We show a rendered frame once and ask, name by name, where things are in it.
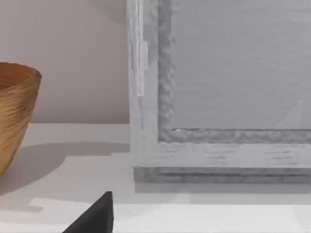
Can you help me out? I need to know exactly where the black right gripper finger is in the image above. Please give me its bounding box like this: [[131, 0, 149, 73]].
[[62, 191, 114, 233]]

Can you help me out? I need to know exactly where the grey cabinet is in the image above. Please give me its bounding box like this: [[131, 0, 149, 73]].
[[126, 0, 311, 183]]

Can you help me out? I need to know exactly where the brown woven basket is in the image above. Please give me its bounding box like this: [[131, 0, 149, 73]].
[[0, 62, 42, 180]]

